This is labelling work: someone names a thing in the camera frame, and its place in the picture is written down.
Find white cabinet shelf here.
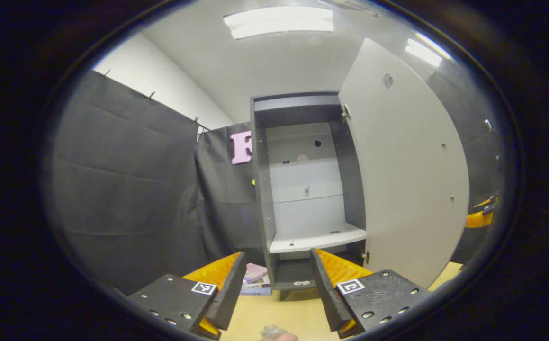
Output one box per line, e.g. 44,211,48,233
269,223,367,254

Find black backdrop cloth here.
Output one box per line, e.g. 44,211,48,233
49,69,502,294

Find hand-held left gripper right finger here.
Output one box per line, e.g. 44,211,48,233
310,247,432,339

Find grey cabinet door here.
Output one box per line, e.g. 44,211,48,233
338,38,470,289

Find dark grey cabinet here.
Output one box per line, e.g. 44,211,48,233
250,91,367,301

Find large ceiling light panel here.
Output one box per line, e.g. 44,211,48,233
223,6,334,40

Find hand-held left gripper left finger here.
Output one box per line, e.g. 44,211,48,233
127,251,247,341

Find narrow ceiling light strip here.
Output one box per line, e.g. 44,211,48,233
405,32,453,68

